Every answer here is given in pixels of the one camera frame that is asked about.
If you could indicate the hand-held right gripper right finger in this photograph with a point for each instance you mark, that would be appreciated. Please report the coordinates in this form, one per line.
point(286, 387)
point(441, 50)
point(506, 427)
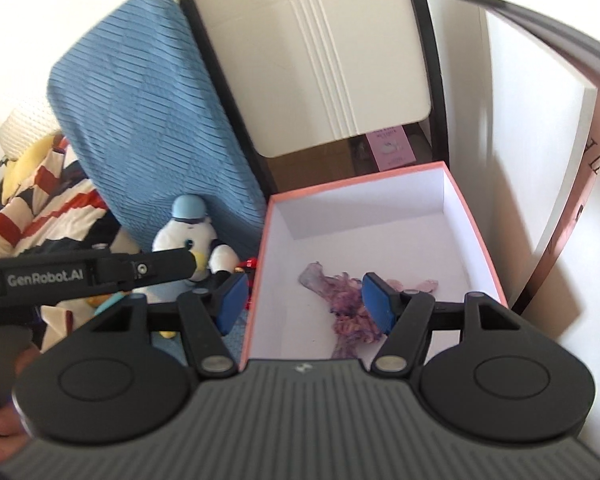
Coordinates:
point(377, 305)

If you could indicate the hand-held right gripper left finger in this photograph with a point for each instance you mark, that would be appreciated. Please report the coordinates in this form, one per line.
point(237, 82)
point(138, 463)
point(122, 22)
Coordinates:
point(232, 302)

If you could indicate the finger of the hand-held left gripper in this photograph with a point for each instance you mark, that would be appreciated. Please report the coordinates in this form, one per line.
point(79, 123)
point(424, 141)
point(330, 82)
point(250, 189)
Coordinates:
point(155, 266)

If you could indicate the small red toy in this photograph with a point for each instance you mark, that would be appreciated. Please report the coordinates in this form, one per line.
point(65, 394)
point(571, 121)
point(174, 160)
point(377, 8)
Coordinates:
point(250, 263)

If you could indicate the white blue penguin plush toy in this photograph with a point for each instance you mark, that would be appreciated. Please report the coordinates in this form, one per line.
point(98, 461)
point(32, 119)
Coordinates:
point(190, 235)

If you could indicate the pink storage box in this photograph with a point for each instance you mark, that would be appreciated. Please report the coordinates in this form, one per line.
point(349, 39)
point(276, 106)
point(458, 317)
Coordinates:
point(370, 210)

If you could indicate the person's left hand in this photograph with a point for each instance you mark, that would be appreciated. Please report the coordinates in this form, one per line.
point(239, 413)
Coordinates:
point(7, 422)

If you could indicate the striped red navy white cloth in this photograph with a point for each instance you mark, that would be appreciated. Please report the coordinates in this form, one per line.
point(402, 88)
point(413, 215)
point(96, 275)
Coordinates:
point(45, 220)

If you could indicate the yellow cloth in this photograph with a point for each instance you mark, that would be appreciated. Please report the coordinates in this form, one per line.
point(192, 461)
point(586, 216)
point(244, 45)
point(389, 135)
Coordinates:
point(25, 162)

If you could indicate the blue textured pillow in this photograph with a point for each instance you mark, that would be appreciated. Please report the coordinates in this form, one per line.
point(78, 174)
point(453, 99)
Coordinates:
point(145, 125)

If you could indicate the white woven hat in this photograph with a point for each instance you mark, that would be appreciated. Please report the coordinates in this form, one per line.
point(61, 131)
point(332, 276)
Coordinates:
point(27, 120)

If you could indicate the pink book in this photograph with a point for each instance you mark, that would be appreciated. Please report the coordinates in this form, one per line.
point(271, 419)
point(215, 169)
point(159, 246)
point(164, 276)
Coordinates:
point(391, 147)

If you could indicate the pink box lid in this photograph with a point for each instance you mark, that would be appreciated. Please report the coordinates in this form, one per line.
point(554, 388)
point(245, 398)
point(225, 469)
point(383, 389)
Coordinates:
point(535, 135)

